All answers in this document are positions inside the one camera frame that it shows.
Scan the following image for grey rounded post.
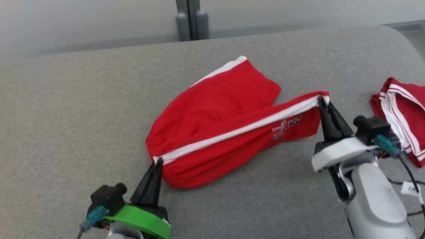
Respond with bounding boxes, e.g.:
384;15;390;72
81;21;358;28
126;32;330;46
175;12;191;42
195;10;210;40

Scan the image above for red and white jersey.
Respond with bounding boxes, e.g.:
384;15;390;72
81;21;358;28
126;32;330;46
371;77;425;168

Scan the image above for grey fabric sofa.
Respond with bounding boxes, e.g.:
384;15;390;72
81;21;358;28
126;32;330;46
0;25;425;239

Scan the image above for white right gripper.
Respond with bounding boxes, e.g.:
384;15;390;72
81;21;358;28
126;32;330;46
311;95;378;173

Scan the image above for white cable label tag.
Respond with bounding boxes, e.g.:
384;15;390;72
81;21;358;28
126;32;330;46
401;181;424;204

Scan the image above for teal right cable connector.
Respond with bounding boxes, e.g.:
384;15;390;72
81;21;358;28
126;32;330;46
375;134;402;159

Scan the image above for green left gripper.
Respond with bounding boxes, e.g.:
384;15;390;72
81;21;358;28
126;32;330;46
105;158;172;239

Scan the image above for teal cable connector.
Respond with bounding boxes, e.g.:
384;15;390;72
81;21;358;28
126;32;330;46
81;205;108;232
375;134;402;159

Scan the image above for grey vertical frame profile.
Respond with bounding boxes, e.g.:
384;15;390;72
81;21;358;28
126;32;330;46
175;0;201;41

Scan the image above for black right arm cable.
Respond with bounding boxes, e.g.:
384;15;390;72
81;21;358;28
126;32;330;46
387;156;425;216

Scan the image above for red shorts with white stripe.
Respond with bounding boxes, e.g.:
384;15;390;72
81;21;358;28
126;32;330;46
145;56;330;190

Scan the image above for teal left cable connector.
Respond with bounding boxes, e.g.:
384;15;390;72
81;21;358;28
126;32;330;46
81;205;108;232

